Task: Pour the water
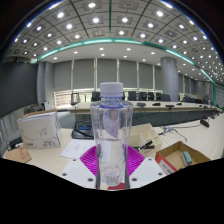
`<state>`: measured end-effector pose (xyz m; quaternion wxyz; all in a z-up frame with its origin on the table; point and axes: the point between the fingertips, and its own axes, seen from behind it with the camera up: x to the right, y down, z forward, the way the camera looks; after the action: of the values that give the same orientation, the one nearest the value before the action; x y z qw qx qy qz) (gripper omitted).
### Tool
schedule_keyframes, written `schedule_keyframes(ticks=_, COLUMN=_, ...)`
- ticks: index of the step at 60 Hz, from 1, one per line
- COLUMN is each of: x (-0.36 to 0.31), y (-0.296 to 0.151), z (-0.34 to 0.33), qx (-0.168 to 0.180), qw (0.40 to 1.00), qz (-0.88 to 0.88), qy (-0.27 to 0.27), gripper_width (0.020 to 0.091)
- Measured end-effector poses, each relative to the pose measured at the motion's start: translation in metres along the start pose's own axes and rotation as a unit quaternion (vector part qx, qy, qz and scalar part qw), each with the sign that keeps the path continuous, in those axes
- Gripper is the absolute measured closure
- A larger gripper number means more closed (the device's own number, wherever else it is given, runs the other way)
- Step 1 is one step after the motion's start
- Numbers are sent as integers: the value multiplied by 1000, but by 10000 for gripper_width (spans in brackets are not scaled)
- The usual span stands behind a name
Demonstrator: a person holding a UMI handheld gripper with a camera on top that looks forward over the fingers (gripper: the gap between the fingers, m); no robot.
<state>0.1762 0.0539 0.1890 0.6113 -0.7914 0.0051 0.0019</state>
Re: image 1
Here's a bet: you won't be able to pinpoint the large white printed cardboard box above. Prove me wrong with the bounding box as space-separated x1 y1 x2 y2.
16 110 63 150

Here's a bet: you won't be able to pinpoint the recessed ceiling lights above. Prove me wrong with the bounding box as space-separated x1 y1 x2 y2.
13 0 224 78

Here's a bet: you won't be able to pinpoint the small open white cardboard box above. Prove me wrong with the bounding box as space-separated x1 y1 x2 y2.
128 122 164 158

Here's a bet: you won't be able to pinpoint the row of black office chairs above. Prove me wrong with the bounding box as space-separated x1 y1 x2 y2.
70 90 201 104

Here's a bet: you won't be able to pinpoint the open brown red-labelled cardboard box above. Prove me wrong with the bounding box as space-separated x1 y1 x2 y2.
154 140 212 176

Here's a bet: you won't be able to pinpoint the small grey-green tool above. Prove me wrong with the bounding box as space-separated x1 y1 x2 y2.
180 150 194 167

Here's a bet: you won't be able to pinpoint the black rectangular device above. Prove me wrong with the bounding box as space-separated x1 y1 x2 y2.
9 135 24 149

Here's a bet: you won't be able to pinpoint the black desk phone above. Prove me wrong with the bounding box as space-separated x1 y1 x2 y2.
70 120 95 140

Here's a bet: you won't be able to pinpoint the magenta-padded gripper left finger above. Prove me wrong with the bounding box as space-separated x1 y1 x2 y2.
60 145 100 190

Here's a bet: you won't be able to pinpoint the black desktop microphone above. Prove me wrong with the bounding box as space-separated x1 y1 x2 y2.
199 118 210 128

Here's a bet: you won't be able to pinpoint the brown kraft paper envelope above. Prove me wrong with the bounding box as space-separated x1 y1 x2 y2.
2 146 33 164

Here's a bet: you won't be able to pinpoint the long curved conference desk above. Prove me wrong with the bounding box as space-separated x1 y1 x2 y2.
56 99 224 128

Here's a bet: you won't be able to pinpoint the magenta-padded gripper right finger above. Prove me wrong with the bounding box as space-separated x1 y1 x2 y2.
124 145 168 190

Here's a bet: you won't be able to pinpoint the white printed paper sheet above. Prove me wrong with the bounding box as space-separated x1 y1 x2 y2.
59 138 96 160

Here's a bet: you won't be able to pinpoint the clear plastic water bottle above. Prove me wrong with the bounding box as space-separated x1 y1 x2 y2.
89 82 134 190

